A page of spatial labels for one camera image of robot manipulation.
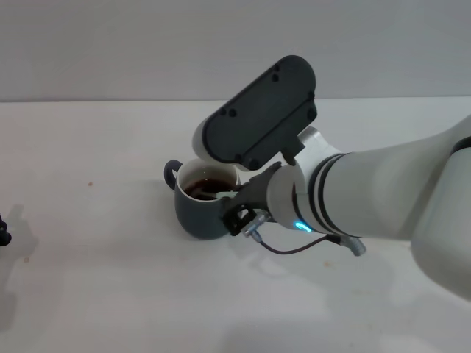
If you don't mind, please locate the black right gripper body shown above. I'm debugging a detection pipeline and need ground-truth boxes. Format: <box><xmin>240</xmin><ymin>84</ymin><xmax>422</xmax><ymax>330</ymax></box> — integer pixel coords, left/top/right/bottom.
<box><xmin>242</xmin><ymin>163</ymin><xmax>283</xmax><ymax>211</ymax></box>

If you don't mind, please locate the spoon with light blue handle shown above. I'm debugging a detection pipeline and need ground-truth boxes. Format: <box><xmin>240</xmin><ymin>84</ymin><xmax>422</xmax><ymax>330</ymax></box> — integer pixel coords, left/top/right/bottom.
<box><xmin>189</xmin><ymin>185</ymin><xmax>242</xmax><ymax>202</ymax></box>

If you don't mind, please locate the dark grey ceramic cup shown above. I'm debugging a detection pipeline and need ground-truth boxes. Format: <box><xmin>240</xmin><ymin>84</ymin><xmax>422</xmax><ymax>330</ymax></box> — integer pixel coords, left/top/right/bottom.
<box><xmin>163</xmin><ymin>157</ymin><xmax>244</xmax><ymax>242</ymax></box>

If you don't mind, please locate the dark coffee liquid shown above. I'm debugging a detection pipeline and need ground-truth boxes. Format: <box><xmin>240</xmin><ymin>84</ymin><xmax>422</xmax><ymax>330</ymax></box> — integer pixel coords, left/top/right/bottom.
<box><xmin>183</xmin><ymin>177</ymin><xmax>236</xmax><ymax>202</ymax></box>

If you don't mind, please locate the silver right gripper cable plug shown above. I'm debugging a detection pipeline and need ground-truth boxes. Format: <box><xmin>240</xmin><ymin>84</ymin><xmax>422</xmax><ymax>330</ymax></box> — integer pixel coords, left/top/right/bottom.
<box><xmin>241</xmin><ymin>211</ymin><xmax>269</xmax><ymax>239</ymax></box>

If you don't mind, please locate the thin dark gripper cable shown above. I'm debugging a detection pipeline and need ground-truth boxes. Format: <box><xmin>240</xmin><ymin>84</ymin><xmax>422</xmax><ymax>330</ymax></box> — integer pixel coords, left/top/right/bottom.
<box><xmin>253</xmin><ymin>229</ymin><xmax>347</xmax><ymax>255</ymax></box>

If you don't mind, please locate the grey arm side cable plug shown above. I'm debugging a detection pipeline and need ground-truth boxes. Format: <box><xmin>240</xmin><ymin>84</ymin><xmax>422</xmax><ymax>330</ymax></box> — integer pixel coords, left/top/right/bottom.
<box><xmin>340</xmin><ymin>235</ymin><xmax>367</xmax><ymax>257</ymax></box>

